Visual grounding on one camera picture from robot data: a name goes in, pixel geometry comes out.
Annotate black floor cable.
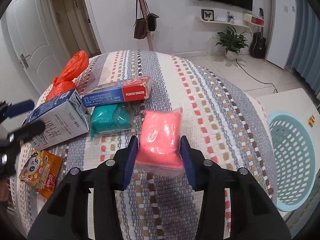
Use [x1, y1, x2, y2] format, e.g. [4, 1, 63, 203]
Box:
[235, 58, 279, 94]

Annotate potted green plant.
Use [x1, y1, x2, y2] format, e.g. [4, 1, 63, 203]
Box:
[216, 27, 249, 61]

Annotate blue curtain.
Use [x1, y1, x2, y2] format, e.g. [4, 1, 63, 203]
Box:
[287, 0, 319, 95]

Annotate pink coat rack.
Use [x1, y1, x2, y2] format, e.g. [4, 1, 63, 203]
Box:
[138, 0, 153, 51]

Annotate colourful cube toy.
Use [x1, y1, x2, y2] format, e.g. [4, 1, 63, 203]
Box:
[308, 115, 316, 127]

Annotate orange snack bag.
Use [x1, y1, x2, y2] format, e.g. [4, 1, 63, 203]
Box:
[19, 150, 63, 199]

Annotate pink packet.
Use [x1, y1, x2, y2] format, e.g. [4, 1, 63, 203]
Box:
[136, 107, 184, 177]

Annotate light blue plastic basket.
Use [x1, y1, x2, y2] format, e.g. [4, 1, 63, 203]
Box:
[268, 111, 317, 212]

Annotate white wall shelf lower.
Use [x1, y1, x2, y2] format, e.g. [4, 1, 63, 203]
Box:
[195, 16, 252, 34]

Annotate person's left hand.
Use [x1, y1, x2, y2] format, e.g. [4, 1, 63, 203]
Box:
[0, 179, 10, 202]

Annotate white door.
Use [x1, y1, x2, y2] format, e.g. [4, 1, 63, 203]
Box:
[5, 0, 63, 94]

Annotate white standing air conditioner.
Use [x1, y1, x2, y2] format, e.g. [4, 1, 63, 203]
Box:
[266, 0, 297, 69]

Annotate brown hanging bag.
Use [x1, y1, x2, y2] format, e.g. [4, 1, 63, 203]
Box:
[134, 0, 147, 40]

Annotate striped woven tablecloth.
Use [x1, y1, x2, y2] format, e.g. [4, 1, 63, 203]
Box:
[15, 50, 290, 239]

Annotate blue white milk carton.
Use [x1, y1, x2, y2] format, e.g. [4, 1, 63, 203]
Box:
[24, 89, 91, 151]

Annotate black guitar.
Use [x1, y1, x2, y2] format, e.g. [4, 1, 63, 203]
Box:
[249, 8, 267, 59]

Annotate red white wall box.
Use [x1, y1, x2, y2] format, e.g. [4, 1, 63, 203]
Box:
[242, 13, 265, 27]

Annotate butterfly picture frame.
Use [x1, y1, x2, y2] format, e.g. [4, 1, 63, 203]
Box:
[201, 9, 214, 21]

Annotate black hanging bag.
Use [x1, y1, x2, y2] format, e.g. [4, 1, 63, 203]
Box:
[147, 13, 159, 32]

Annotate blue red card box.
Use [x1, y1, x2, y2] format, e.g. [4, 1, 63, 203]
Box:
[82, 76, 152, 107]

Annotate orange plastic bag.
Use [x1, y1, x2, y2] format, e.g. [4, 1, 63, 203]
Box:
[46, 50, 89, 101]

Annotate teal packet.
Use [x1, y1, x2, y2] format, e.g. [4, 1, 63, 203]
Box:
[90, 103, 135, 139]

